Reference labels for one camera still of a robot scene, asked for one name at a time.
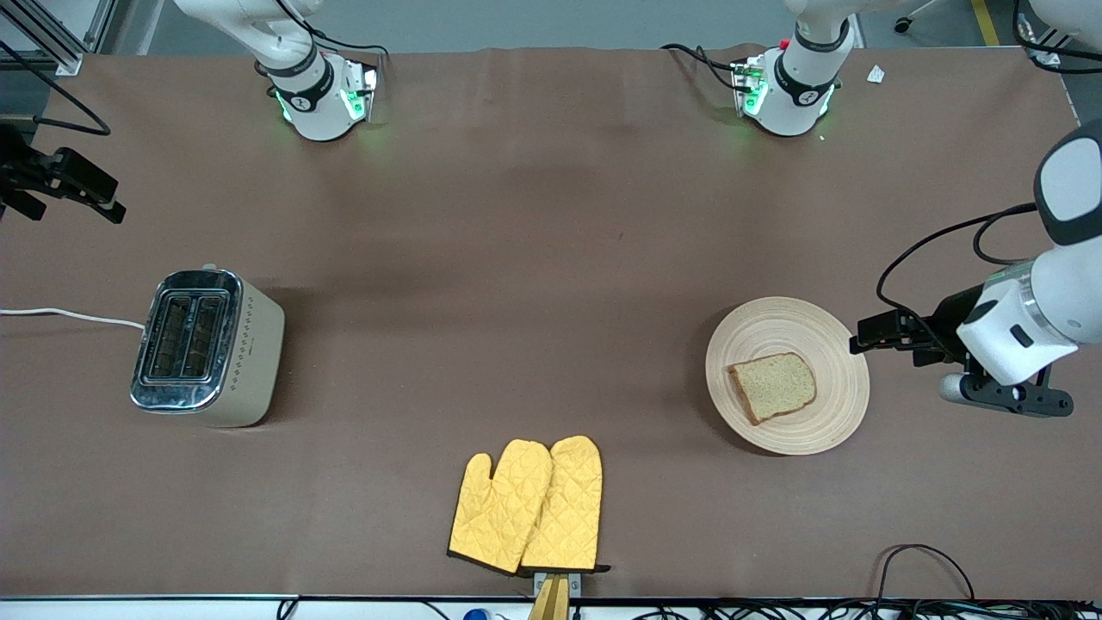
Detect aluminium frame profile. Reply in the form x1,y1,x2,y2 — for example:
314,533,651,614
1029,26,1074,70
0,0,118,77

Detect black cable bundle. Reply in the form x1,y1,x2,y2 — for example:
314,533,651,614
637,599,1102,620

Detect white toaster power cord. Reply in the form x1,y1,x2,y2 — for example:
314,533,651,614
0,307,147,332

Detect yellow wooden stand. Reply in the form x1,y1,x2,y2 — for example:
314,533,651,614
527,574,570,620

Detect black base cable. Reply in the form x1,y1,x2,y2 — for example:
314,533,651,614
254,0,390,96
660,42,743,92

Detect brown toast slice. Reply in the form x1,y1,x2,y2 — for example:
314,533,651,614
727,351,818,426

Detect round wooden plate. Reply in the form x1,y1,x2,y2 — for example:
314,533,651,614
705,297,870,456

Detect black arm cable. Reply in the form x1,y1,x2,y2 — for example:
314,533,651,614
876,201,1039,359
0,38,114,138

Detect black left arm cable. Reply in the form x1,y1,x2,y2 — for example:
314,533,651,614
876,201,1039,359

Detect black right base cable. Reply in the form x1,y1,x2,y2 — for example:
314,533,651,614
254,0,390,96

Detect office chair caster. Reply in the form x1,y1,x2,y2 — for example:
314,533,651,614
893,0,940,35

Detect yellow quilted oven mitt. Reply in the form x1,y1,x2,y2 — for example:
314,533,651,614
448,439,554,576
519,435,612,575

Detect cream and chrome toaster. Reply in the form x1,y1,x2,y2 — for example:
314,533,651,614
129,264,286,429

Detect black left base cable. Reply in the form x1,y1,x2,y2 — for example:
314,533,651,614
660,42,743,92

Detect brown table cover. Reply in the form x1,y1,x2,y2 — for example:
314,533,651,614
0,45,1102,601

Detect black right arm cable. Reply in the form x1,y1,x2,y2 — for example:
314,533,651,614
0,38,114,138

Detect thin looped cable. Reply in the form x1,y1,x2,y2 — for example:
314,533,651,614
876,543,977,605

